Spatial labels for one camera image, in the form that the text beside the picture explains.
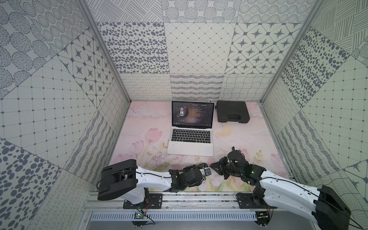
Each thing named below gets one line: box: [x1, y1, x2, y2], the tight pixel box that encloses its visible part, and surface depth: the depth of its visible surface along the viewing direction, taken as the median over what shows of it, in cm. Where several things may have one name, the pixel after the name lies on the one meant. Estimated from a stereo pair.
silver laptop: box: [167, 100, 216, 157], surface depth 100 cm
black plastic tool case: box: [216, 100, 251, 124], surface depth 108 cm
